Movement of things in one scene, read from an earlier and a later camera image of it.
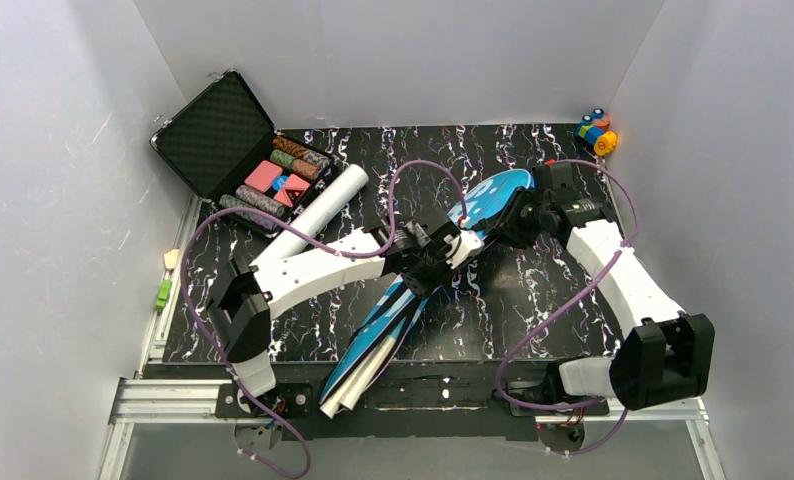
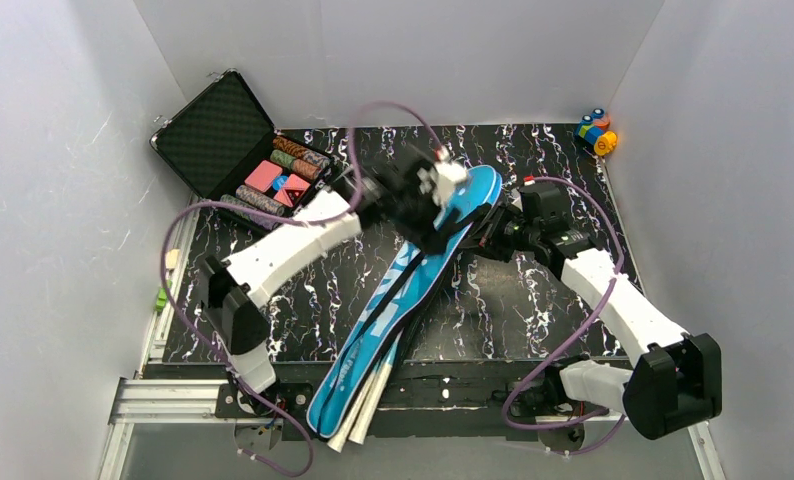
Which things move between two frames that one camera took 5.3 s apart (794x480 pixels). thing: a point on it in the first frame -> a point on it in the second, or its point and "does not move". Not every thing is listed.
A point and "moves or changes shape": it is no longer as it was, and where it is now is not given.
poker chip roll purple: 257,199 does not move
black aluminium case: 223,142 does not move
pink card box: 262,176 does not move
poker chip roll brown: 290,146 does not move
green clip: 164,294 does not move
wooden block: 171,258 does not move
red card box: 293,189 does not move
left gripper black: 433,240 -> 425,216
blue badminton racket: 350,398 -> 358,433
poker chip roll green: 289,162 does not move
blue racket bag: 481,209 moves or changes shape
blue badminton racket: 330,404 -> 338,444
